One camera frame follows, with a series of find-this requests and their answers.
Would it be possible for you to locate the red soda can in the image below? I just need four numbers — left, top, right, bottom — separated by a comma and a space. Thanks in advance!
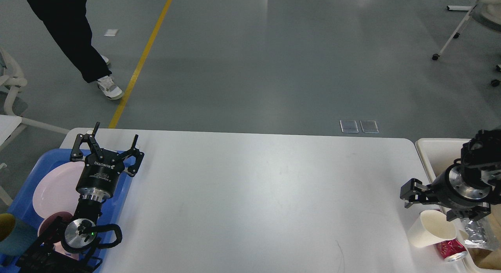
434, 239, 468, 262

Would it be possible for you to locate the teal green mug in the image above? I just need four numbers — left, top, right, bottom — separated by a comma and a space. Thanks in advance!
0, 213, 38, 268

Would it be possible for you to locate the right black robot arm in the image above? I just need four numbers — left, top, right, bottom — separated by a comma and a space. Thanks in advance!
400, 130, 501, 221

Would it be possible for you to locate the beige plastic bin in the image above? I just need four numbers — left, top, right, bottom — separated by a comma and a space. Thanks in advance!
415, 138, 500, 273

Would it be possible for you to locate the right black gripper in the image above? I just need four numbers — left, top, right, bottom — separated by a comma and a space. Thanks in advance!
400, 165, 492, 221

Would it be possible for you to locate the aluminium foil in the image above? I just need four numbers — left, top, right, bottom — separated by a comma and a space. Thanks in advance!
460, 218, 500, 251

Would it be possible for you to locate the white side table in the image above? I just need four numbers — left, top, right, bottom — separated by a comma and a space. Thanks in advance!
0, 115, 22, 206

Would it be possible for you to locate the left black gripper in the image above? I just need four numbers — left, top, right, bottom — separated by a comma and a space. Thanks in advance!
70, 122, 144, 203

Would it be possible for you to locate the pink plate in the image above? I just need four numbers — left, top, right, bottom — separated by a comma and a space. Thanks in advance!
32, 162, 84, 219

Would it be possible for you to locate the clear floor plate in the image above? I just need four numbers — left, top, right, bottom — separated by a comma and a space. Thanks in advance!
339, 119, 380, 134

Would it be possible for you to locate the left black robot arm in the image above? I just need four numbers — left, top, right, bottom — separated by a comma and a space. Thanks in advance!
16, 123, 144, 273

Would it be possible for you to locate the blue plastic tray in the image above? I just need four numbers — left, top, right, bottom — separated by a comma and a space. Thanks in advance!
0, 148, 133, 273

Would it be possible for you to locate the brown paper bag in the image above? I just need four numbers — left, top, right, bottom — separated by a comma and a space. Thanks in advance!
468, 248, 501, 270

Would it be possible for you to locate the person in black trousers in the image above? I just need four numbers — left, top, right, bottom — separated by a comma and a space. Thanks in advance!
26, 0, 124, 100

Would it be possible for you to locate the pink mug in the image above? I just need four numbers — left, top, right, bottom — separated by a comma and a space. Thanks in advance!
38, 211, 81, 262

